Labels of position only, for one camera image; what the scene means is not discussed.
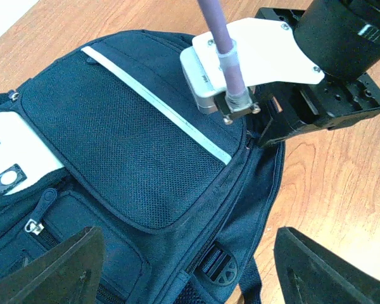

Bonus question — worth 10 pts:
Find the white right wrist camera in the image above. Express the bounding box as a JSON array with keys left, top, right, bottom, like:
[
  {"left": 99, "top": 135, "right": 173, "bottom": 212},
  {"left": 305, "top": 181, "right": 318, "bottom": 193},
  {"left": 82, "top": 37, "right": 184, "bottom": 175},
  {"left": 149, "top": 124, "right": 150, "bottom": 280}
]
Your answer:
[{"left": 180, "top": 18, "right": 324, "bottom": 115}]

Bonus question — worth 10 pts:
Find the navy blue student backpack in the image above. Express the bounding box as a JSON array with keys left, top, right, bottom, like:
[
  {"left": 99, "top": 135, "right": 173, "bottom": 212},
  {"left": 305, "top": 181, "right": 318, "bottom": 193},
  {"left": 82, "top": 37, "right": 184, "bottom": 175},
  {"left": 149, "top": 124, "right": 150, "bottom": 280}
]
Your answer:
[{"left": 0, "top": 30, "right": 285, "bottom": 303}]

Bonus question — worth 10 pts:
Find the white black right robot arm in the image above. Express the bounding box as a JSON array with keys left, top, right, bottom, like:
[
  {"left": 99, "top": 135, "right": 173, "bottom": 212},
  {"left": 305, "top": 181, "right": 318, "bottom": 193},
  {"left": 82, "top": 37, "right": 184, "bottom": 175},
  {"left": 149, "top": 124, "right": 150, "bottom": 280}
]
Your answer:
[{"left": 255, "top": 1, "right": 380, "bottom": 147}]

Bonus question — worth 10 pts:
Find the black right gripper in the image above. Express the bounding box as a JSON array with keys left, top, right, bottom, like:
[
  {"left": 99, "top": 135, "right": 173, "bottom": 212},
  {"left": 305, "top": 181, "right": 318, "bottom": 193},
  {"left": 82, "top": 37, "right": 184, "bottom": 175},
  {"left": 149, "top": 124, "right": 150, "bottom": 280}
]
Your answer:
[{"left": 255, "top": 6, "right": 380, "bottom": 147}]

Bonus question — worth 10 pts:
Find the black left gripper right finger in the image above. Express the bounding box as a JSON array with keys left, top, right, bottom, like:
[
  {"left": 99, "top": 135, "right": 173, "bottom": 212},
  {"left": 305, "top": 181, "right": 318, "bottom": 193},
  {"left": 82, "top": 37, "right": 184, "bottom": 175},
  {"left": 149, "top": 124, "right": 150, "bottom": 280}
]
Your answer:
[{"left": 274, "top": 227, "right": 380, "bottom": 303}]

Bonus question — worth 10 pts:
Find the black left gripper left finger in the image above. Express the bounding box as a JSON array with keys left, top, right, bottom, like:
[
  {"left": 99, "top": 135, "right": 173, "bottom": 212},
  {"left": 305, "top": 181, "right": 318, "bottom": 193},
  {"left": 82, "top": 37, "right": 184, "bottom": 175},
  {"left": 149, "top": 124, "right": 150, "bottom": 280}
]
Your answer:
[{"left": 0, "top": 227, "right": 105, "bottom": 303}]

